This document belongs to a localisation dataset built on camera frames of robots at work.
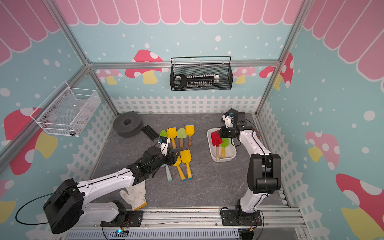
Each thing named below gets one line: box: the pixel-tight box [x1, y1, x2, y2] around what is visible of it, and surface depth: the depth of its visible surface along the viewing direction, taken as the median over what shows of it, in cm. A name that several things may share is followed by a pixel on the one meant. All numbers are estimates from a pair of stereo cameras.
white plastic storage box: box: [206, 127, 237, 163], surface depth 96 cm
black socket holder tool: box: [174, 74, 220, 90], surface depth 91 cm
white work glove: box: [119, 180, 148, 211], surface depth 82 cm
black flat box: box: [228, 108, 247, 126], surface depth 74 cm
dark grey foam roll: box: [113, 112, 144, 138], surface depth 110 cm
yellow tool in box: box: [180, 149, 193, 180], surface depth 96 cm
